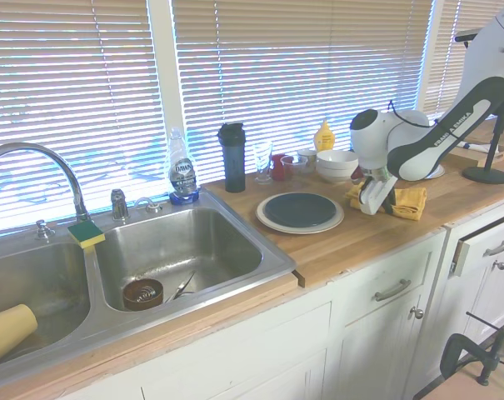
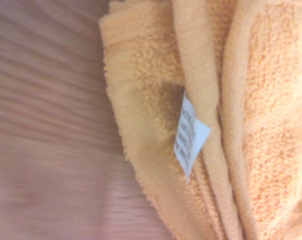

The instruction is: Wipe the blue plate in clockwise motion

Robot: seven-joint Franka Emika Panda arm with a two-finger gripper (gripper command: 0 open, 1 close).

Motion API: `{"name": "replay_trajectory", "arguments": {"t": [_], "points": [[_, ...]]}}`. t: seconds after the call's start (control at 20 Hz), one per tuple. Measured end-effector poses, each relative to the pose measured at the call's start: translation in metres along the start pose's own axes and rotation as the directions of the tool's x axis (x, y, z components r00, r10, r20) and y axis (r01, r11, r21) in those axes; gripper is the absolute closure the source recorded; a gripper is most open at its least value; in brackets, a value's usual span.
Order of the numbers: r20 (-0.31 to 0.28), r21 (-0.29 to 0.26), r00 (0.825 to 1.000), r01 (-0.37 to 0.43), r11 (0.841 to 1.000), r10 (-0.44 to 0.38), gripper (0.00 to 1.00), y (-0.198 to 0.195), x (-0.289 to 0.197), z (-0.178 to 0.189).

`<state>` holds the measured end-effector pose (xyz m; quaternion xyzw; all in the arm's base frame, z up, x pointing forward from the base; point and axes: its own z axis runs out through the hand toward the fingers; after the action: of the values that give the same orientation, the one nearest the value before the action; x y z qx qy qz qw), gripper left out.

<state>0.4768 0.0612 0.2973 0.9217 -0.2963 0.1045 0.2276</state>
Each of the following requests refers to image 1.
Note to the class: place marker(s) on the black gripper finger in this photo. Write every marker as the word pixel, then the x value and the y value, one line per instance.
pixel 389 206

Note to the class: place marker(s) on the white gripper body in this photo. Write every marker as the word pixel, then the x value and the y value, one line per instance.
pixel 372 198

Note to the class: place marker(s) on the yellow terry towel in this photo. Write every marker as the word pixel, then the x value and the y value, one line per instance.
pixel 414 200

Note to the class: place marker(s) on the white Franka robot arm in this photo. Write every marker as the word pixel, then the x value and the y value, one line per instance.
pixel 422 154

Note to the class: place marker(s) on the white dinner plate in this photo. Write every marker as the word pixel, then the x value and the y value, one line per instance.
pixel 438 171

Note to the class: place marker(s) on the dark blue plate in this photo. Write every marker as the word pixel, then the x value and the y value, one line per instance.
pixel 301 210

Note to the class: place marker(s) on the dark plate on white plate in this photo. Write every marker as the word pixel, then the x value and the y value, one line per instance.
pixel 301 230

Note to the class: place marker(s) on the small white ceramic cup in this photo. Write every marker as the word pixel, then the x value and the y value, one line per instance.
pixel 307 160

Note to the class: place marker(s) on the yellow mustard bottle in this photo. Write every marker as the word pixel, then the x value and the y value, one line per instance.
pixel 324 139

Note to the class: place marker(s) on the clear plastic cup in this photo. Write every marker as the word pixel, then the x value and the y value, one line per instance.
pixel 293 171

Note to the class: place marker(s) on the wooden serving tray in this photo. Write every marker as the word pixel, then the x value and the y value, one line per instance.
pixel 464 157

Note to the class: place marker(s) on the red cup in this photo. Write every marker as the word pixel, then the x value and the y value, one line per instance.
pixel 277 166

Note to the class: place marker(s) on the white open drawer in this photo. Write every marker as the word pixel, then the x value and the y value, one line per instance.
pixel 489 233

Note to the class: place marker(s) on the white rolled napkin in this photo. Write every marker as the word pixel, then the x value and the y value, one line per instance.
pixel 478 147

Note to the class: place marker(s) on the silver cabinet knob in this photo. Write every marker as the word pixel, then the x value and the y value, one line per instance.
pixel 500 265
pixel 418 313

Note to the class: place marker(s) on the clear footed glass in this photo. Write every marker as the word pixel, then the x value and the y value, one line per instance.
pixel 262 160

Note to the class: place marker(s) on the black shaker bottle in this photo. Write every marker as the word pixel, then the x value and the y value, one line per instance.
pixel 235 166

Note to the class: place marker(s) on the wide beige window blind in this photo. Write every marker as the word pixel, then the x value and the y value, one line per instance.
pixel 68 104
pixel 297 62

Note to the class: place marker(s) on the black C-clamp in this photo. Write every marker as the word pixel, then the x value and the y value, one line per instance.
pixel 453 350

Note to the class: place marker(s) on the stainless steel double sink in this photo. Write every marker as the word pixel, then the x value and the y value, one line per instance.
pixel 193 237

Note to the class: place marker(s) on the narrow beige window blind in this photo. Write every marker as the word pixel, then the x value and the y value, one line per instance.
pixel 447 25

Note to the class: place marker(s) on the Dawn dish soap bottle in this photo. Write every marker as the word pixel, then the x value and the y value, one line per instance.
pixel 184 175

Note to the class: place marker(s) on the white kitchen cabinet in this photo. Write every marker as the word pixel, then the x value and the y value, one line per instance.
pixel 255 354

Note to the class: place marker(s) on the metal tongs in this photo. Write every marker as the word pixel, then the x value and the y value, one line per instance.
pixel 184 284

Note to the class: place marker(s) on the metal coil whisk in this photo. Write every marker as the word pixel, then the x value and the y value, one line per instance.
pixel 145 295

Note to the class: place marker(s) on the brown bowl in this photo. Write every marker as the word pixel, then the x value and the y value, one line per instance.
pixel 131 298

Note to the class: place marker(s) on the green and yellow sponge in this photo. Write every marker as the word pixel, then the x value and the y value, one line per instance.
pixel 85 234

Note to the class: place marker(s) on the chrome gooseneck faucet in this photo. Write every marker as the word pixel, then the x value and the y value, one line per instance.
pixel 74 187

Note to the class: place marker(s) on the chrome soap dispenser knob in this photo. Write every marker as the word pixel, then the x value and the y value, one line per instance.
pixel 43 231

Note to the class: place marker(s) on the yellow plastic cup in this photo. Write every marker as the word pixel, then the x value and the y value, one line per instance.
pixel 10 329

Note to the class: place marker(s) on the black camera stand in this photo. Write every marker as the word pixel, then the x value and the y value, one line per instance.
pixel 485 175

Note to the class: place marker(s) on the grey stereo camera bar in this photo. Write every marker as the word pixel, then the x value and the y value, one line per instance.
pixel 464 36

